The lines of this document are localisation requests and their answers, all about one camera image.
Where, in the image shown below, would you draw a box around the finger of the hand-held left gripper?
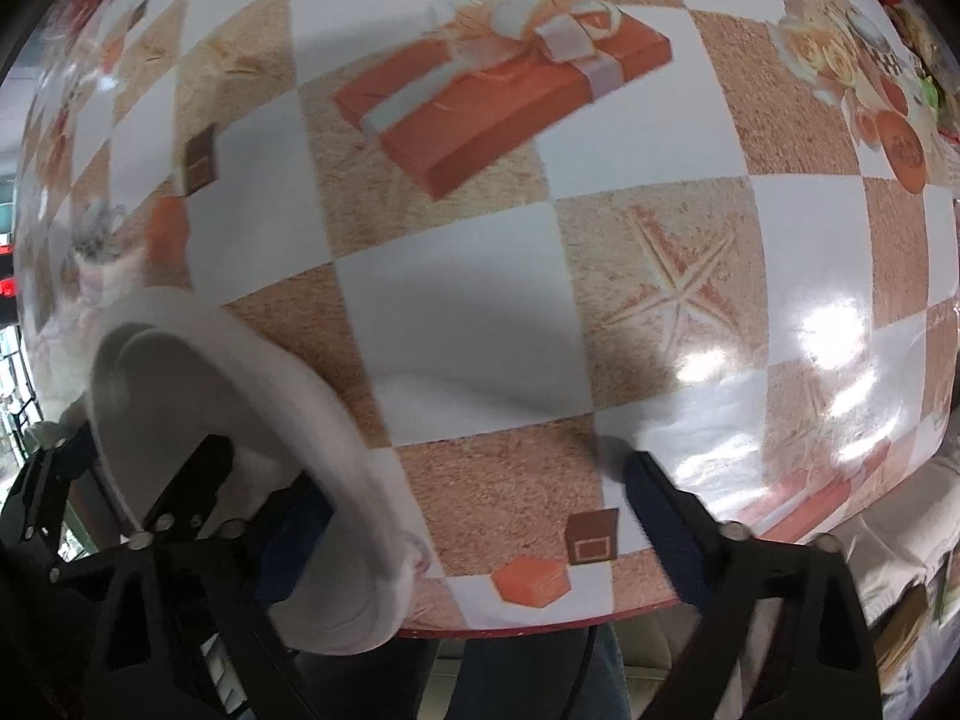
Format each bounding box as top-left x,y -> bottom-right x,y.
30,426 -> 102,492
141,433 -> 235,537

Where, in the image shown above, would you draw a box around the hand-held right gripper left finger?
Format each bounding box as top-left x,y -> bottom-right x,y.
82,481 -> 336,720

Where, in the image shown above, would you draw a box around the beige cushion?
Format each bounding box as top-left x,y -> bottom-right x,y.
619,607 -> 721,691

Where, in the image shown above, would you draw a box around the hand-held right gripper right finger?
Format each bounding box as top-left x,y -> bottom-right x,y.
625,452 -> 883,720

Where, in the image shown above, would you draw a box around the white bowl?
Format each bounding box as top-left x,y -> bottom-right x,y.
86,289 -> 417,653

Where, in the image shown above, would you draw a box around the person's blue jeans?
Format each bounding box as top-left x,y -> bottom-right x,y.
296,622 -> 635,720

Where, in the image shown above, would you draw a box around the checkered printed tablecloth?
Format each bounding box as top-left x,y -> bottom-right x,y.
15,0 -> 960,638

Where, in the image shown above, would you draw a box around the white cloth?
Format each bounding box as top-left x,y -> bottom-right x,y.
832,457 -> 960,691

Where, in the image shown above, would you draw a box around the black cable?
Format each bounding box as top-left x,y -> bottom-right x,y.
562,626 -> 601,720

